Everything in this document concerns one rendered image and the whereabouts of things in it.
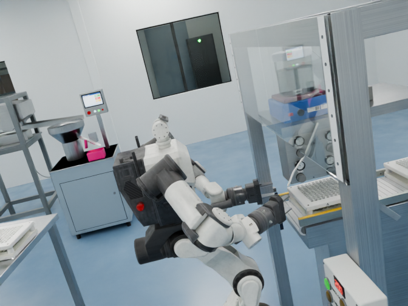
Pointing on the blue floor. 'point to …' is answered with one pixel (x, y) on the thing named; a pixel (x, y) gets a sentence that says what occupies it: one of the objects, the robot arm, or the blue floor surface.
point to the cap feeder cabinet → (90, 193)
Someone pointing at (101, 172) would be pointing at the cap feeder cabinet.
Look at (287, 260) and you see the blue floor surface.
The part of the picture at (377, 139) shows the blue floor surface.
